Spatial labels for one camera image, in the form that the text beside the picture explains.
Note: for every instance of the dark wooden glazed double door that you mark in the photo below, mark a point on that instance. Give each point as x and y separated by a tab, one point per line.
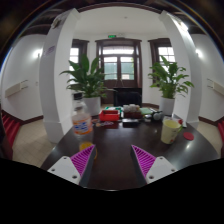
118	66

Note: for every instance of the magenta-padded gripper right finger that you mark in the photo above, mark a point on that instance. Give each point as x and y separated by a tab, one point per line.
145	161

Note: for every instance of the flat black box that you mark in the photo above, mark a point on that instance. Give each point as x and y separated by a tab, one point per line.
130	123

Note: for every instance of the black chair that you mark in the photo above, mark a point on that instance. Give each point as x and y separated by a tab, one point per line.
128	98

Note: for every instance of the grey-headed microphone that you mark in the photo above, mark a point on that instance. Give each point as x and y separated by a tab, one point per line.
158	116

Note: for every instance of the leafy plant in white pot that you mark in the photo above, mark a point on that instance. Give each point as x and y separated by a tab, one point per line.
92	105
166	105

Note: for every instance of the red plastic box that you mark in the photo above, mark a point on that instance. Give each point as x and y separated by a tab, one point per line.
109	116

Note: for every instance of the flat round red coaster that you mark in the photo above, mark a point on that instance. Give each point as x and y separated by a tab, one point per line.
188	136

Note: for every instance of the dark wooden framed window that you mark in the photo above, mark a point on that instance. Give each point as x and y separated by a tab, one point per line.
74	55
166	52

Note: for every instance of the cream mug with flower print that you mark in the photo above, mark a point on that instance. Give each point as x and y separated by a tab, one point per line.
169	131

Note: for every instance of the glowing wall lamp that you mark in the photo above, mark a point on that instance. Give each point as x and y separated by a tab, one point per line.
199	52
38	53

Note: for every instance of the clear orange soda bottle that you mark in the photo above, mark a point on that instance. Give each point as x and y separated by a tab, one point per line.
82	123

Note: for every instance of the dark wooden stand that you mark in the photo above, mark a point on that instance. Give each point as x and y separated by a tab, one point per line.
4	143

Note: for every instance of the red carpeted staircase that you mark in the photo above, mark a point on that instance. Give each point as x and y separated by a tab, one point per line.
221	130
11	128

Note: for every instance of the green exit sign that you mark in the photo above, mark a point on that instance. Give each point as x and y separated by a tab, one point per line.
112	36

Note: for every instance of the brown tray of small jars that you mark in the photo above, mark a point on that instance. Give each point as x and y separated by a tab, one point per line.
131	113

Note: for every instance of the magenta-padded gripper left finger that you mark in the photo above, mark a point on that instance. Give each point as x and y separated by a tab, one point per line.
81	160

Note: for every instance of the green notebook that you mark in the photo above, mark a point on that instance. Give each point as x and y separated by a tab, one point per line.
146	111

